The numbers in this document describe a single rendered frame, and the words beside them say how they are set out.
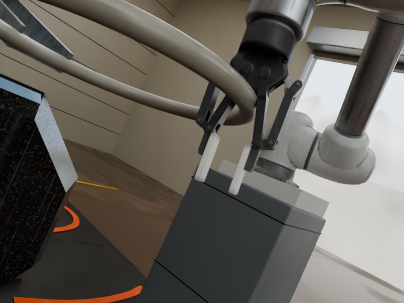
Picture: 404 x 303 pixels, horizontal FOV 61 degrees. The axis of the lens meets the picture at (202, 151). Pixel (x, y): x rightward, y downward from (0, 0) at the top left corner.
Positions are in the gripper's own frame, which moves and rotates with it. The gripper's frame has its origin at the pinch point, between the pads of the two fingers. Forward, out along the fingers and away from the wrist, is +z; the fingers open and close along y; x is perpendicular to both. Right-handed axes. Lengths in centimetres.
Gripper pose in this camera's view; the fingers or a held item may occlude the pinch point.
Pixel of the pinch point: (223, 165)
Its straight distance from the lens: 48.1
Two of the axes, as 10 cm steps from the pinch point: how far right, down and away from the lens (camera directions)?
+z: -3.5, 9.3, -0.7
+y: -9.0, -3.1, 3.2
